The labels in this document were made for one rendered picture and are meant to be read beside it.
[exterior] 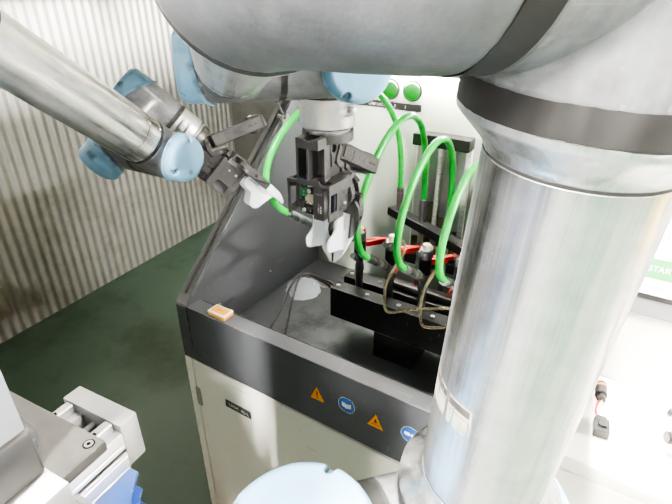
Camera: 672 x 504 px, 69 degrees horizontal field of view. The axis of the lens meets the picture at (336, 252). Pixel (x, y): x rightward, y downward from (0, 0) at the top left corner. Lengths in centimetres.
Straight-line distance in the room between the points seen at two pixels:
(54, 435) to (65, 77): 49
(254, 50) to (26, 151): 275
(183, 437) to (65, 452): 142
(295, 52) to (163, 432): 214
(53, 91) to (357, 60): 57
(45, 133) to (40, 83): 227
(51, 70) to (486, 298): 58
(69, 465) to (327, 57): 70
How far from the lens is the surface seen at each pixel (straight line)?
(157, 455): 218
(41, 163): 296
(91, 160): 91
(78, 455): 80
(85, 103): 72
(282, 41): 17
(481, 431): 30
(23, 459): 47
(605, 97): 18
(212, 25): 19
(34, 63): 69
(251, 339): 108
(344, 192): 69
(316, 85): 54
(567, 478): 90
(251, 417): 125
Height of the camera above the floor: 159
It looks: 28 degrees down
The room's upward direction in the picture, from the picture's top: straight up
